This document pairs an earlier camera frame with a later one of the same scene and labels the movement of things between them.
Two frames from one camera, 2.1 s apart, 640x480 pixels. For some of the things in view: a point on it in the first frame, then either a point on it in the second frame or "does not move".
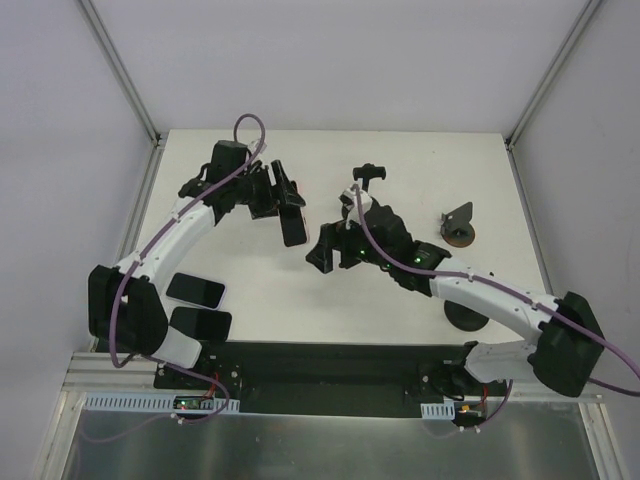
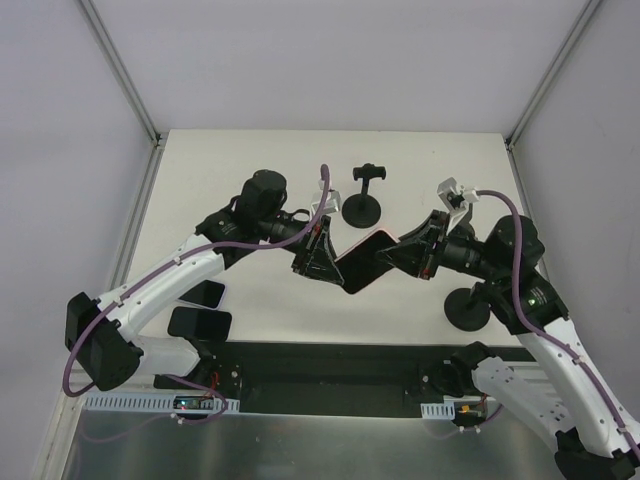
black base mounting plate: (334, 377) does not move
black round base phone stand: (464, 318) does not move
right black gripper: (341, 245) -> (436, 246)
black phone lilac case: (196, 290) does not move
